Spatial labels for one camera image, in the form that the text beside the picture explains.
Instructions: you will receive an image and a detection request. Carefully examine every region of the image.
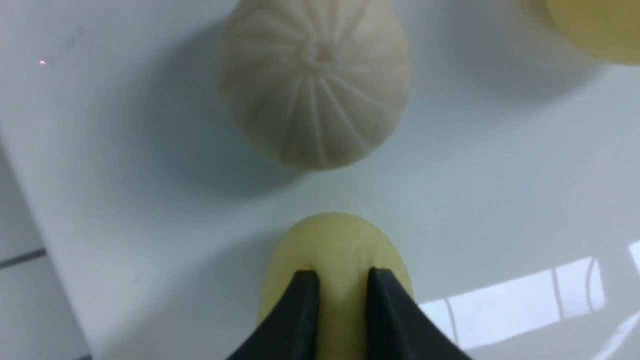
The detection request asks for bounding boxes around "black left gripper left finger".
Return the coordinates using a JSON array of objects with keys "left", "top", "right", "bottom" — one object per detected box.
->
[{"left": 228, "top": 270, "right": 320, "bottom": 360}]

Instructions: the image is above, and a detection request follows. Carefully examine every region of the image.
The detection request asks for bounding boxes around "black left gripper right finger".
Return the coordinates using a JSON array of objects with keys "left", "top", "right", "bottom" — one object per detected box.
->
[{"left": 366, "top": 268, "right": 470, "bottom": 360}]

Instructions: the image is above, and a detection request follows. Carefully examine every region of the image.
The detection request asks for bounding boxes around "beige steamed bun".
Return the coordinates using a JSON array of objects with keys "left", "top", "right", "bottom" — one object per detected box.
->
[{"left": 216, "top": 0, "right": 412, "bottom": 171}]

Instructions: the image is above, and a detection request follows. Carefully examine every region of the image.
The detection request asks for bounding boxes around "white square plate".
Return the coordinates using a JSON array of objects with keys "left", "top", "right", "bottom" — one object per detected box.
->
[{"left": 1, "top": 0, "right": 639, "bottom": 360}]

